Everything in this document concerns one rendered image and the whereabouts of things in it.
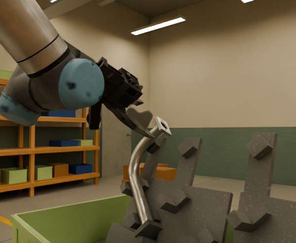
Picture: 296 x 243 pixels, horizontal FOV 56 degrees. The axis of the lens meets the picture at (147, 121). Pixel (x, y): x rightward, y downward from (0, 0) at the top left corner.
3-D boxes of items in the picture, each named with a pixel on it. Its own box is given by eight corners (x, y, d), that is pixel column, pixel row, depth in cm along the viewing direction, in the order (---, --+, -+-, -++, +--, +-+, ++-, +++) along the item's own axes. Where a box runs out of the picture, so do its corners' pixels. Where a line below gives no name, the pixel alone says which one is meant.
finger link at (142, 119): (164, 128, 63) (135, 99, 63) (147, 145, 65) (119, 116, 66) (167, 125, 66) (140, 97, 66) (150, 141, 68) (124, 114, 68)
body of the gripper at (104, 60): (145, 96, 64) (102, 67, 58) (121, 120, 67) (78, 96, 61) (139, 79, 70) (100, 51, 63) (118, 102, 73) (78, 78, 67)
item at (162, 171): (121, 186, 587) (121, 165, 588) (148, 181, 644) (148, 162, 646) (164, 195, 502) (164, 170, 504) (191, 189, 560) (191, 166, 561)
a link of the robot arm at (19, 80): (14, 106, 44) (43, 50, 48) (-16, 109, 51) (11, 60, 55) (54, 128, 50) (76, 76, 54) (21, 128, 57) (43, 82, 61)
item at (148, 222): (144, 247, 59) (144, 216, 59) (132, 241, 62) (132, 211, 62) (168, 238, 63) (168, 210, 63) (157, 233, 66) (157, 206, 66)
